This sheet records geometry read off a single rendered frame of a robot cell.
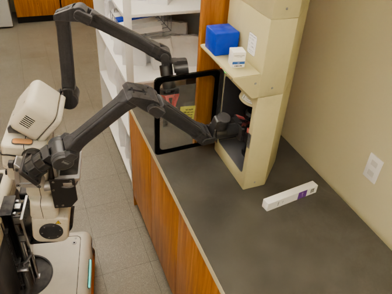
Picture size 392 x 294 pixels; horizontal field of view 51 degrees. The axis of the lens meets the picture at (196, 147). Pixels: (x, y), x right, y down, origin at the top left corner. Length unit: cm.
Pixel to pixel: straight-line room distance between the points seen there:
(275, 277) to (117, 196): 185
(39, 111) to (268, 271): 102
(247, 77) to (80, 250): 146
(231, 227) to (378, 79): 80
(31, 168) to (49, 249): 103
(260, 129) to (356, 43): 51
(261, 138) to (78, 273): 126
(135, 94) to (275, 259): 79
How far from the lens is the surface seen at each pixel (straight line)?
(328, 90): 193
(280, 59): 155
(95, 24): 176
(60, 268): 244
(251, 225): 171
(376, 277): 169
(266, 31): 149
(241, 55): 155
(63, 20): 176
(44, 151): 157
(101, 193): 321
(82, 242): 252
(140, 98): 139
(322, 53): 195
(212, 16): 178
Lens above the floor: 217
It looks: 36 degrees down
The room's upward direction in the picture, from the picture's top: 4 degrees clockwise
